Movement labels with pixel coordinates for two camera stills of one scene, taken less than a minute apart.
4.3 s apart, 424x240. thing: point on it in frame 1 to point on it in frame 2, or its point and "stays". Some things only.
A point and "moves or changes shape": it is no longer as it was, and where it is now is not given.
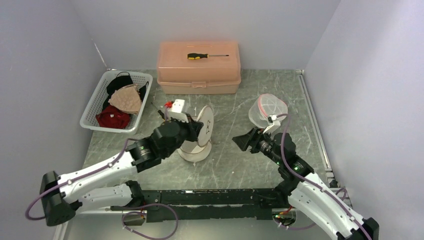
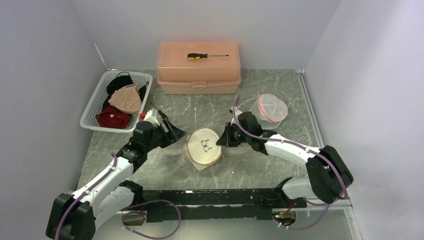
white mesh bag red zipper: (266, 105) stays
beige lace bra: (127, 99) stays
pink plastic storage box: (176, 74) stays
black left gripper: (193, 128) to (175, 133)
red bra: (111, 117) stays
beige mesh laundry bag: (192, 151) moves or changes shape
